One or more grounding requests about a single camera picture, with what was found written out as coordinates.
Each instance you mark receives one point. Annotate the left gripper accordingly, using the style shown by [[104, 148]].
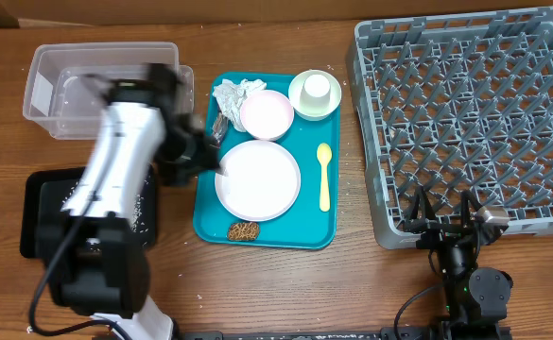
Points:
[[166, 172]]

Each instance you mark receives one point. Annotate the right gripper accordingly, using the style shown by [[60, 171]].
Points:
[[440, 233]]

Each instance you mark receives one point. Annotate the red silver snack wrapper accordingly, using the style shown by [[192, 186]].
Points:
[[220, 127]]

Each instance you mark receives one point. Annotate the white napkin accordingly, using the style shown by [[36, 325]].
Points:
[[230, 98]]

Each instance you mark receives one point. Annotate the large white plate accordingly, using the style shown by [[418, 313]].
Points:
[[258, 181]]

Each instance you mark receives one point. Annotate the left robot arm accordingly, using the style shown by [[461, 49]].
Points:
[[96, 272]]

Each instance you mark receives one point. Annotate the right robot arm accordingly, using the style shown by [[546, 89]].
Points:
[[476, 297]]

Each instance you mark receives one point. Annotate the grey dishwasher rack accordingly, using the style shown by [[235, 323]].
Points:
[[453, 103]]

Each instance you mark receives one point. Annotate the pink bowl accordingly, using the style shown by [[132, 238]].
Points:
[[267, 115]]

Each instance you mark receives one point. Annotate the brown walnut cookie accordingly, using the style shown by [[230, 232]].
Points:
[[243, 231]]

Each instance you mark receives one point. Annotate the pile of rice grains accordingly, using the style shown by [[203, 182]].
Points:
[[142, 209]]

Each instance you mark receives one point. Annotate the yellow plastic spoon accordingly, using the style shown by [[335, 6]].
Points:
[[324, 156]]

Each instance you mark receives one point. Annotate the pale green bowl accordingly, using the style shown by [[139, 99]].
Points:
[[294, 93]]

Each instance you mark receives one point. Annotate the white cup upside down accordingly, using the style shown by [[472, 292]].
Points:
[[315, 93]]

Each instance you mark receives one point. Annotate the clear plastic bin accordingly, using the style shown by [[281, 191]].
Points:
[[60, 97]]

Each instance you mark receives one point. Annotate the black plastic tray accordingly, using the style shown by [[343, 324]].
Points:
[[44, 193]]

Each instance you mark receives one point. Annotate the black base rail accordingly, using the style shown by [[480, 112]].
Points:
[[295, 335]]

